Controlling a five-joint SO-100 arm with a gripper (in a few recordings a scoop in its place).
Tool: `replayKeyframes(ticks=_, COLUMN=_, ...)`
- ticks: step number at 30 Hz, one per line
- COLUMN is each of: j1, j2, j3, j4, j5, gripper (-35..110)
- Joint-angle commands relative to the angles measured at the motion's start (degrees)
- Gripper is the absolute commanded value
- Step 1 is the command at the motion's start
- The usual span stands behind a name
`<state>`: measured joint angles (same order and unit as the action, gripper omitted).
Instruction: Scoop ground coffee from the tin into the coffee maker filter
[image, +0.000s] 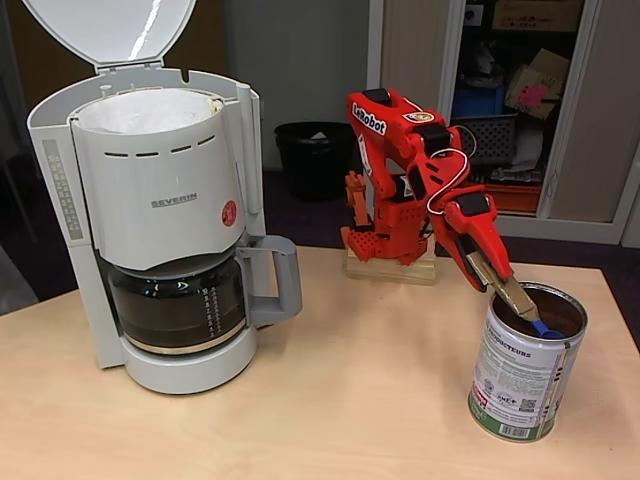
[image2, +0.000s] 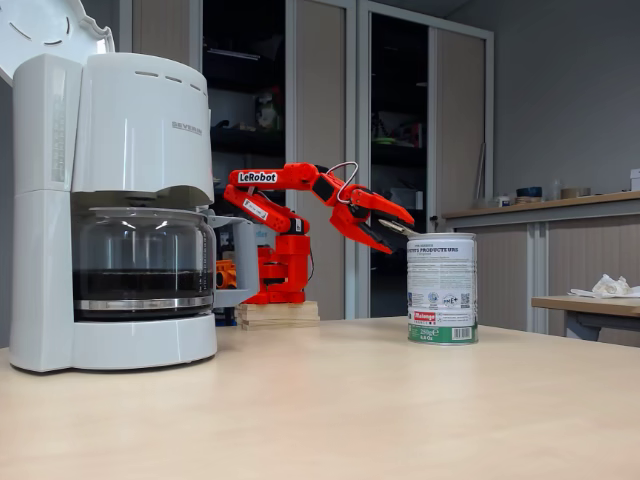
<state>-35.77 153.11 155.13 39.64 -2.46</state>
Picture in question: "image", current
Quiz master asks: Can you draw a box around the wooden base block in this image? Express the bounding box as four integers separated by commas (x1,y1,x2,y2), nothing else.
344,249,437,287

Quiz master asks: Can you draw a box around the white gripper servo cable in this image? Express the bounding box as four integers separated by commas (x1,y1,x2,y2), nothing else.
427,149,469,215

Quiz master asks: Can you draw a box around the black trash bin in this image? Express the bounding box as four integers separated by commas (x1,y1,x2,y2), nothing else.
273,121,359,204

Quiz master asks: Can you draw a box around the grey tambour door cabinet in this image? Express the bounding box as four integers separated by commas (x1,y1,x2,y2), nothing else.
367,0,640,246

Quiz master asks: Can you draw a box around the ground coffee tin can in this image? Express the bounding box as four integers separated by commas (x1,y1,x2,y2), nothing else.
467,281,589,444

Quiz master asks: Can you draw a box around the cardboard box pink mark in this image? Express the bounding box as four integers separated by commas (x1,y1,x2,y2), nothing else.
503,47,572,121

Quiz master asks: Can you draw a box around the glass carafe grey handle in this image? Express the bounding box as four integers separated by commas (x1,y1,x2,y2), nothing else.
107,234,304,357

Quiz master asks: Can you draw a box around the orange plastic crate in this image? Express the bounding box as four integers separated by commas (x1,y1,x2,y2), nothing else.
482,180,544,211

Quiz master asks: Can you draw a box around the blue scoop with wooden handle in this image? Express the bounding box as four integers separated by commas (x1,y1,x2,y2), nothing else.
464,249,564,341

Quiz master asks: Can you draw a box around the orange printed clamp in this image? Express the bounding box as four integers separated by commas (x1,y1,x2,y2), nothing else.
343,170,374,231

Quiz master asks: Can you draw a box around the grey perforated crate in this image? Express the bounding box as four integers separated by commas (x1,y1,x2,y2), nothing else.
462,113,519,166

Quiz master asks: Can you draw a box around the white drip coffee maker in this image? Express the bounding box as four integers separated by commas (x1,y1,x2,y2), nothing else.
19,0,264,396

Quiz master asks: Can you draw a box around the white plastic sheet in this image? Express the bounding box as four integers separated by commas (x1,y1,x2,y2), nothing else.
512,119,545,174

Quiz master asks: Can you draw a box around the white paper coffee filter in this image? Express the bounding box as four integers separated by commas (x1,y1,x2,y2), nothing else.
79,87,224,136

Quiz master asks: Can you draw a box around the blue plastic crate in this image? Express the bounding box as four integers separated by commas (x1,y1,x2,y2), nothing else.
451,87,503,120

